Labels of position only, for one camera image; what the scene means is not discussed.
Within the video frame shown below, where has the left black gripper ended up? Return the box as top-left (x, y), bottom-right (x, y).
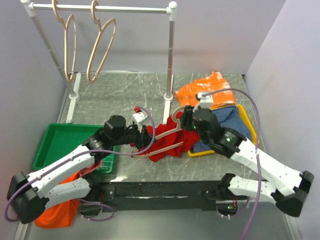
top-left (111, 122), bottom-right (157, 150)

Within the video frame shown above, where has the wooden hanger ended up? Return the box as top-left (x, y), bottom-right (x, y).
top-left (133, 106), bottom-right (184, 159)
top-left (86, 0), bottom-right (117, 84)
top-left (51, 0), bottom-right (77, 83)

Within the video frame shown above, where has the red t shirt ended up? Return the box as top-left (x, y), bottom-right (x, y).
top-left (133, 111), bottom-right (200, 162)

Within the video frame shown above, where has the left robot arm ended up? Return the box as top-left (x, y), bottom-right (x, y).
top-left (4, 115), bottom-right (156, 224)

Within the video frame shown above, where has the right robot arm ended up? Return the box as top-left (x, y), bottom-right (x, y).
top-left (179, 106), bottom-right (315, 217)

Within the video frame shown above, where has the blue checkered shirt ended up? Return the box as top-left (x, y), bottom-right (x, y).
top-left (191, 105), bottom-right (252, 156)

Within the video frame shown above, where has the orange white cloth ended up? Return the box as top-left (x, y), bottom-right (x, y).
top-left (174, 71), bottom-right (236, 110)

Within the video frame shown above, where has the black base bar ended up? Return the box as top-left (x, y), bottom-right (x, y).
top-left (84, 180), bottom-right (246, 211)

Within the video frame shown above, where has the pink cloth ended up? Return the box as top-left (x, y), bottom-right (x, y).
top-left (78, 160), bottom-right (102, 178)

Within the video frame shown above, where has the yellow plastic tray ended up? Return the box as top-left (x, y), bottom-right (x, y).
top-left (187, 104), bottom-right (257, 158)

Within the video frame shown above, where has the green plastic tray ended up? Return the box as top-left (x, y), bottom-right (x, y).
top-left (32, 123), bottom-right (102, 171)

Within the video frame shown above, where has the white clothes rack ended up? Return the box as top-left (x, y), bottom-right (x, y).
top-left (21, 0), bottom-right (178, 124)

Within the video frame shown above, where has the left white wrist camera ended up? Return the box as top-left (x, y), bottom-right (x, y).
top-left (132, 106), bottom-right (147, 133)

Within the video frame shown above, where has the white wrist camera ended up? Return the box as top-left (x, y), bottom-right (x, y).
top-left (193, 92), bottom-right (214, 112)
top-left (132, 106), bottom-right (147, 133)

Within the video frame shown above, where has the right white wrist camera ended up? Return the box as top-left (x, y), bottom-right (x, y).
top-left (193, 92), bottom-right (214, 112)

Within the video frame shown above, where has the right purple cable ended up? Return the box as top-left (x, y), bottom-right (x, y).
top-left (199, 88), bottom-right (263, 240)

